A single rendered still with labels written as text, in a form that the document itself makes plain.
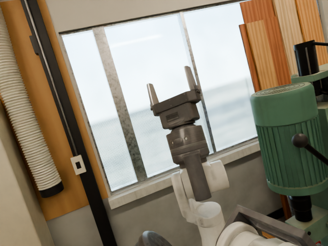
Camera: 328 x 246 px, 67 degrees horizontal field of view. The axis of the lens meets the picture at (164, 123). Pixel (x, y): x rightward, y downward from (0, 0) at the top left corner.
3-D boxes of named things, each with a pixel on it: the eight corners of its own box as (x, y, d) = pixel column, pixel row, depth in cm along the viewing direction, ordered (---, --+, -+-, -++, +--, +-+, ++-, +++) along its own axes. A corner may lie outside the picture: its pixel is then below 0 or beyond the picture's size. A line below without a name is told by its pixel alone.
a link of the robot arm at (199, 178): (212, 140, 62) (226, 185, 60) (171, 152, 63) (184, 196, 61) (217, 137, 51) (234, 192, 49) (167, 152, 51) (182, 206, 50)
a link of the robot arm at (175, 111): (162, 109, 67) (174, 152, 65) (142, 107, 59) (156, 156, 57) (205, 92, 61) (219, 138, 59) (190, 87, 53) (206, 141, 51)
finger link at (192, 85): (188, 68, 60) (195, 92, 59) (182, 66, 57) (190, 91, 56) (194, 65, 59) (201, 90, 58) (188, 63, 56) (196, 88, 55)
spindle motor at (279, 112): (256, 186, 84) (236, 97, 79) (292, 167, 91) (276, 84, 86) (303, 204, 68) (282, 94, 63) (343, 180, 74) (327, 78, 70)
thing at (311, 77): (294, 98, 83) (284, 47, 80) (310, 92, 85) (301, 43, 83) (317, 97, 75) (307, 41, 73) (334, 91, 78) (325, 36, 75)
